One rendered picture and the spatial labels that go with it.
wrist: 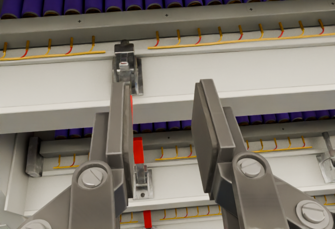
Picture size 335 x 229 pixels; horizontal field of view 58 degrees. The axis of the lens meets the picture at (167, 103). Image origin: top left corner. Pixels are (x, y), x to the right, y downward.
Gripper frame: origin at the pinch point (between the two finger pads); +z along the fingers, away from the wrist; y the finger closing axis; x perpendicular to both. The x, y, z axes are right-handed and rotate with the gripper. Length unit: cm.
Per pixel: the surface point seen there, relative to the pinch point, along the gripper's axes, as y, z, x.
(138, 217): -2.7, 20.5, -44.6
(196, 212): 8.1, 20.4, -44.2
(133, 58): -1.5, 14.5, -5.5
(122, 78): -2.5, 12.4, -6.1
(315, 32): 17.1, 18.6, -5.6
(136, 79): -1.3, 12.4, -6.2
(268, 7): 11.7, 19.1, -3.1
